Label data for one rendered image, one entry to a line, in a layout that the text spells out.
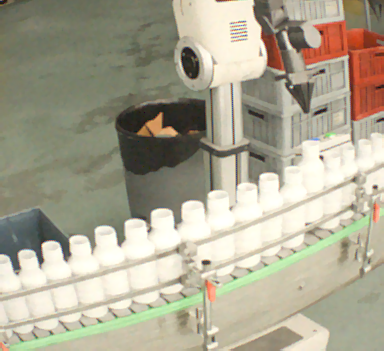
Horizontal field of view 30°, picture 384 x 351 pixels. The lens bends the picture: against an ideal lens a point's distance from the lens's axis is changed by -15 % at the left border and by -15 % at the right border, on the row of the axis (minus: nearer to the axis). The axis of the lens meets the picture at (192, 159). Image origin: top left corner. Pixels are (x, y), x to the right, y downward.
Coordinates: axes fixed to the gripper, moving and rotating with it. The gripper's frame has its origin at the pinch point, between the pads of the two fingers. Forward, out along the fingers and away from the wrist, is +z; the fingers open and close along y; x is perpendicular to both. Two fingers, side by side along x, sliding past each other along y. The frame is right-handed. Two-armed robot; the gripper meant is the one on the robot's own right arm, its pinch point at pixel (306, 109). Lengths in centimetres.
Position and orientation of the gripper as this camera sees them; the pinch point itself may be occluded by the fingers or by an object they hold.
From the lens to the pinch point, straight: 184.9
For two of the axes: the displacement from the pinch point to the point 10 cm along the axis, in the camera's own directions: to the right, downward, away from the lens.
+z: 2.2, 9.7, 1.3
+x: -5.0, 0.0, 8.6
